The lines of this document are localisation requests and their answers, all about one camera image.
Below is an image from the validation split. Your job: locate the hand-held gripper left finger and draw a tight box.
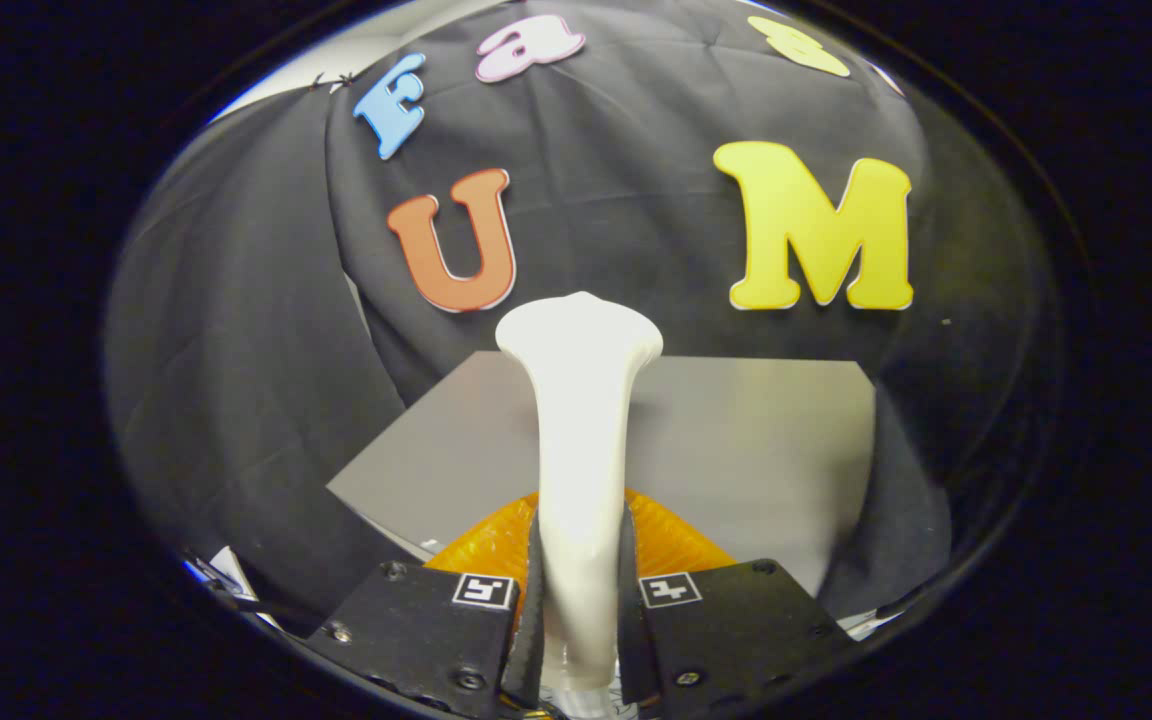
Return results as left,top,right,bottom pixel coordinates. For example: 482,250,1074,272
308,490,547,720

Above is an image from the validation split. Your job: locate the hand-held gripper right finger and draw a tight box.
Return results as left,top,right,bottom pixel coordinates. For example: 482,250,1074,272
618,490,852,716

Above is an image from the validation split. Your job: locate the white garment steamer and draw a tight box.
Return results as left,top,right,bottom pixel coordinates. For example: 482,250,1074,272
494,291,665,716

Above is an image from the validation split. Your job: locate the grey drawer cabinet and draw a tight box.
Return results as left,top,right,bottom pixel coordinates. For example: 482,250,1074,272
326,350,877,598

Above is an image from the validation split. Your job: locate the black backdrop cloth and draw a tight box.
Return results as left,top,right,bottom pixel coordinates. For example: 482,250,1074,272
104,0,1057,631

